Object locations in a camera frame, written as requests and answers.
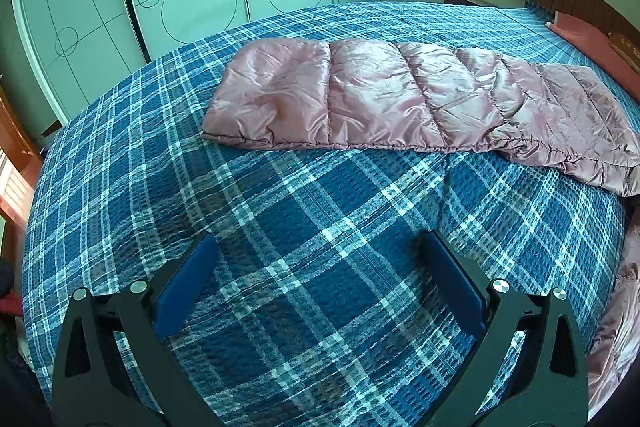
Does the wooden nightstand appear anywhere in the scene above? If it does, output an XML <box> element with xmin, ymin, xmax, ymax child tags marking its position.
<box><xmin>444</xmin><ymin>0</ymin><xmax>492</xmax><ymax>6</ymax></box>

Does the dark wooden headboard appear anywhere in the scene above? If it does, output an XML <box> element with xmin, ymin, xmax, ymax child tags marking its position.
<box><xmin>530</xmin><ymin>0</ymin><xmax>640</xmax><ymax>46</ymax></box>

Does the red pillow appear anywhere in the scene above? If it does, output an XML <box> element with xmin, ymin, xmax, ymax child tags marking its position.
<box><xmin>546</xmin><ymin>11</ymin><xmax>640</xmax><ymax>102</ymax></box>

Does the blue plaid bed sheet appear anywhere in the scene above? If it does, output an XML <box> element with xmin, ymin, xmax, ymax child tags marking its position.
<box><xmin>22</xmin><ymin>2</ymin><xmax>629</xmax><ymax>426</ymax></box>

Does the brown patterned cushion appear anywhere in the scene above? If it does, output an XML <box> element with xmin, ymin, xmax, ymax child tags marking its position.
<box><xmin>608</xmin><ymin>32</ymin><xmax>640</xmax><ymax>74</ymax></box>

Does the pink quilted down jacket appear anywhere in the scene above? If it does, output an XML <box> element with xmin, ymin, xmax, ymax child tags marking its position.
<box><xmin>200</xmin><ymin>37</ymin><xmax>640</xmax><ymax>417</ymax></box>

